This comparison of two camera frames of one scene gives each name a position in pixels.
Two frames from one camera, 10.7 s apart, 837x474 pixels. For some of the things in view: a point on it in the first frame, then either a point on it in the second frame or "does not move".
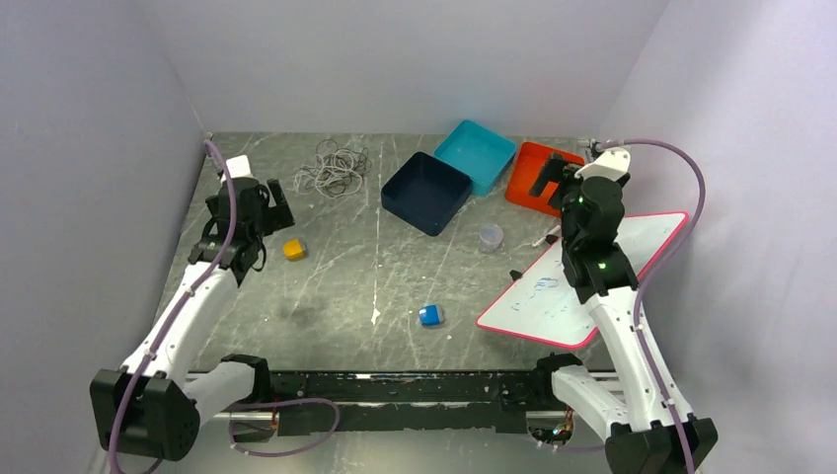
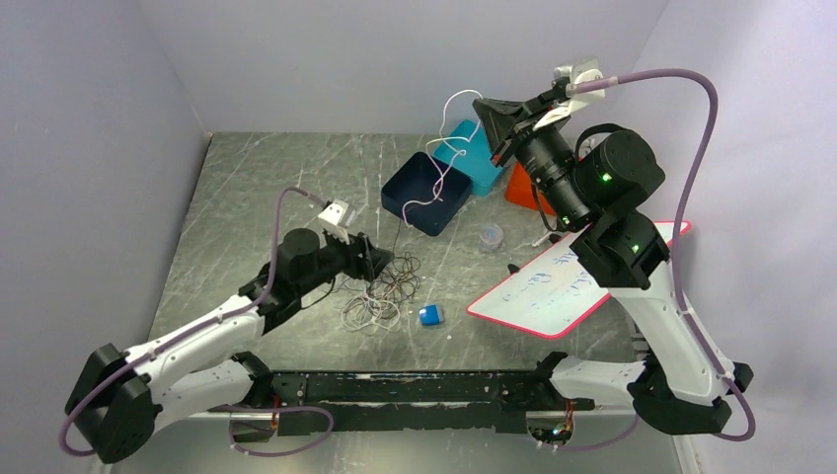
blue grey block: [429, 315] does not move
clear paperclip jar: [491, 237] does not move
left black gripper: [276, 215] to [372, 259]
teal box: [478, 154] does not move
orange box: [527, 168] does not move
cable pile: [337, 172] to [375, 305]
